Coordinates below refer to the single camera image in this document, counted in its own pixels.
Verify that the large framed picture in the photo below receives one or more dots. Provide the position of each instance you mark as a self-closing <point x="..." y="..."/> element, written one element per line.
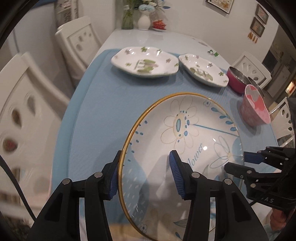
<point x="224" y="5"/>

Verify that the glass vase with stems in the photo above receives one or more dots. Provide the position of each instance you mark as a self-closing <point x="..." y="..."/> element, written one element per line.
<point x="127" y="20"/>

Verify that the white chair near right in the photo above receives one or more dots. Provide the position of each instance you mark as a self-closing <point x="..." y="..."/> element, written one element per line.
<point x="281" y="123"/>

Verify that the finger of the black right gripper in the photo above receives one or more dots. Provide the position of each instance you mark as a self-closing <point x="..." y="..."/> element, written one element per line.
<point x="272" y="156"/>
<point x="244" y="172"/>

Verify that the lower small framed picture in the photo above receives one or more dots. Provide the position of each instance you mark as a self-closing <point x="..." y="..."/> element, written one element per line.
<point x="257" y="27"/>

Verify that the small framed picture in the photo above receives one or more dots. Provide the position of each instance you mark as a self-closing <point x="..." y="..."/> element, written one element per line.
<point x="257" y="27"/>
<point x="261" y="14"/>

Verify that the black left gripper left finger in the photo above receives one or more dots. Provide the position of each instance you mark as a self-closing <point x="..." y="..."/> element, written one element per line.
<point x="59" y="218"/>

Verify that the white flower vase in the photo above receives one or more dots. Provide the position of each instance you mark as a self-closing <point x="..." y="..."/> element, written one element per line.
<point x="144" y="21"/>

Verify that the small white floral square plate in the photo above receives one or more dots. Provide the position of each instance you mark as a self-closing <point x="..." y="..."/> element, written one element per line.
<point x="203" y="70"/>

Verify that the green wrapped candy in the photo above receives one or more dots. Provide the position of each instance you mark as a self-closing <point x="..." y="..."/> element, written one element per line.
<point x="213" y="53"/>

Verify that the red lidded dish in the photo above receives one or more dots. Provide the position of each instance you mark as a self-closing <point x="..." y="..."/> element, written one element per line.
<point x="158" y="25"/>

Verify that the white chair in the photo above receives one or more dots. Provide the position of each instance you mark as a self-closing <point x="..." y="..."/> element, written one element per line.
<point x="32" y="108"/>
<point x="281" y="123"/>
<point x="252" y="67"/>
<point x="79" y="44"/>

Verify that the round blue flower plate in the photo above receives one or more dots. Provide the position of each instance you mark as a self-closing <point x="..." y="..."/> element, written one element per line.
<point x="177" y="140"/>

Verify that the light blue table mat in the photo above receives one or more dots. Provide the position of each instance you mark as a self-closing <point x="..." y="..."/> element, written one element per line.
<point x="105" y="106"/>

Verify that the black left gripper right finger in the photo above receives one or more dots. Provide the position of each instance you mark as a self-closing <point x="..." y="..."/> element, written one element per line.
<point x="235" y="218"/>

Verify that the upper small framed picture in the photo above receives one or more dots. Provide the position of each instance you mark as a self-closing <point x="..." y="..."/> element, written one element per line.
<point x="261" y="14"/>

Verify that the white chair far right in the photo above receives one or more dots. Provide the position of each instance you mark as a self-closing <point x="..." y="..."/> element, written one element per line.
<point x="252" y="67"/>

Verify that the pink patterned bowl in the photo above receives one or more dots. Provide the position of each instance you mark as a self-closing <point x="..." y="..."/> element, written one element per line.
<point x="253" y="109"/>

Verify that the white chair near left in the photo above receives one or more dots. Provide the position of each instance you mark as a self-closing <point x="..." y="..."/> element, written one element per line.
<point x="32" y="108"/>

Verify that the magenta steel bowl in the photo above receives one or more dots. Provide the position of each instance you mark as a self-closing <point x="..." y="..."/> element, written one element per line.
<point x="237" y="80"/>

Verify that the right hand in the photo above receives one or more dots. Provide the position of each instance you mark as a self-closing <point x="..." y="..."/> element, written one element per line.
<point x="278" y="220"/>

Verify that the white chair far left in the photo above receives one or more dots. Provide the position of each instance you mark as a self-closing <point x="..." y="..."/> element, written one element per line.
<point x="79" y="44"/>

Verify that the large white floral square plate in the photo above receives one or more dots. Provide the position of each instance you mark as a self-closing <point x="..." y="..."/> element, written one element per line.
<point x="146" y="62"/>

